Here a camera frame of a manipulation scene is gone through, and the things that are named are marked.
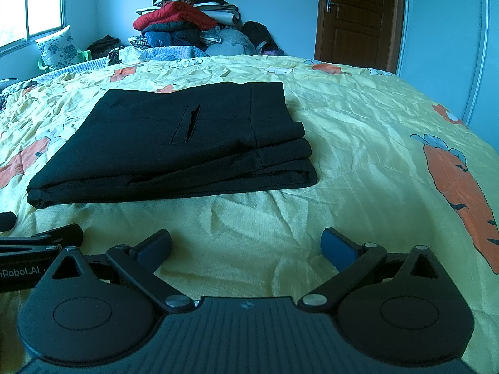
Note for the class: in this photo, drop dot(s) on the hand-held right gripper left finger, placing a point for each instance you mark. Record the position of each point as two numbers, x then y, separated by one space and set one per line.
156 247

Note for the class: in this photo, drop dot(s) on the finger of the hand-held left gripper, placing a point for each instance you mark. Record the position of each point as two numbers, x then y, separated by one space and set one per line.
6 221
62 234

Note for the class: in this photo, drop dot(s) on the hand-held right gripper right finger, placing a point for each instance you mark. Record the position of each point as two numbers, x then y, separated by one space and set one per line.
339 249

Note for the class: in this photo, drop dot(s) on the black pants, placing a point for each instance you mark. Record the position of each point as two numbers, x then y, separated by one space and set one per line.
175 144

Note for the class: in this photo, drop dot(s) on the yellow carrot print bedspread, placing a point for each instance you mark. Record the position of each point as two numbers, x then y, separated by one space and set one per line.
370 144

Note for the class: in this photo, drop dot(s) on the white crumpled blanket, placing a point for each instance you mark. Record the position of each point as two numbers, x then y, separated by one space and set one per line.
15 87

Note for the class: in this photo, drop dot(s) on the green plastic chair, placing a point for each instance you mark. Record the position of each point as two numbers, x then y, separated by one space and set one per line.
86 55

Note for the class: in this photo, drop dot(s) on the floral pillow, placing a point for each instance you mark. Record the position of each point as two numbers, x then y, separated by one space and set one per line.
62 48

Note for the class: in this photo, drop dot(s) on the black white patterned cloth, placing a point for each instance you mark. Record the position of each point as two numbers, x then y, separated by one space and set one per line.
116 55

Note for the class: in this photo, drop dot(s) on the black bag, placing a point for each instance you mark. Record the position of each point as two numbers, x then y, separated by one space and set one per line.
103 46

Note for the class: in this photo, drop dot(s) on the blue quilted blanket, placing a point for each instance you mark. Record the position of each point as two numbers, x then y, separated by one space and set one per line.
171 52

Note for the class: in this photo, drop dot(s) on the purple bag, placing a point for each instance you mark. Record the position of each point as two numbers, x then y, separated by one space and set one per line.
273 50

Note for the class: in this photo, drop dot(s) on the navy puffer jacket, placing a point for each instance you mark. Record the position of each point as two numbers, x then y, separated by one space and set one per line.
171 35

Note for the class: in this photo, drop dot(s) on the grey plastic bag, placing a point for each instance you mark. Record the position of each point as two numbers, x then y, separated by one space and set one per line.
230 43

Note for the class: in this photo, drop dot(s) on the sliding glass window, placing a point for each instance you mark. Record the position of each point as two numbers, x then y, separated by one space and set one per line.
43 0

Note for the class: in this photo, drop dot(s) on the black backpack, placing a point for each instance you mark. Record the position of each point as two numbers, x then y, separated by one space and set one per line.
255 35

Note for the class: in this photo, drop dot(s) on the brown wooden door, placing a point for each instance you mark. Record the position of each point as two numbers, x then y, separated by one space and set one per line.
358 19

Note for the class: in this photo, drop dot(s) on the red puffer jacket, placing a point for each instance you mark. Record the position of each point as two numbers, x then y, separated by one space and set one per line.
175 15

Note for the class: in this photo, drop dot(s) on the white wardrobe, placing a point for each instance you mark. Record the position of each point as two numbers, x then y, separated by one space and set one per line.
444 39

